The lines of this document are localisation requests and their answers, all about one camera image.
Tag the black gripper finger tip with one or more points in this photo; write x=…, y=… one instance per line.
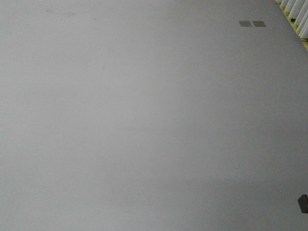
x=303, y=203

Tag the grey floor plate right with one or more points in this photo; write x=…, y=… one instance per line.
x=259, y=24

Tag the grey floor plate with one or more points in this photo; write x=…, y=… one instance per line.
x=245, y=23
x=259, y=24

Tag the grey floor plate left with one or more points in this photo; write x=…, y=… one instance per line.
x=245, y=23

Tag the white slatted barrier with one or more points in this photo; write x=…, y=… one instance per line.
x=296, y=12

